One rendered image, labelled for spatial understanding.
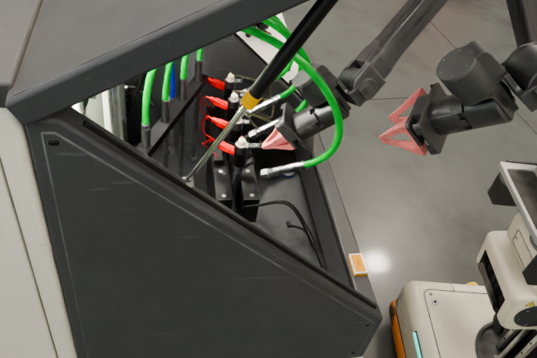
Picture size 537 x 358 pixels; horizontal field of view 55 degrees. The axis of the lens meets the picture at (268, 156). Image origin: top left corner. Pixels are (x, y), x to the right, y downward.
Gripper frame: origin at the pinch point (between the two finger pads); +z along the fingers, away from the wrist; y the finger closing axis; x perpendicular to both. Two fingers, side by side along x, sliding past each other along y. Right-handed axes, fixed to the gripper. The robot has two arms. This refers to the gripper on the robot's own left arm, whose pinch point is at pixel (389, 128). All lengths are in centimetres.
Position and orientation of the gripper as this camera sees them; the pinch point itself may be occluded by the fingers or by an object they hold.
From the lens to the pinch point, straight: 88.8
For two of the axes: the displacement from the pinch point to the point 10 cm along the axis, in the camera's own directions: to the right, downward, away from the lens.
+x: 6.1, 6.8, 4.0
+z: -6.5, 1.5, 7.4
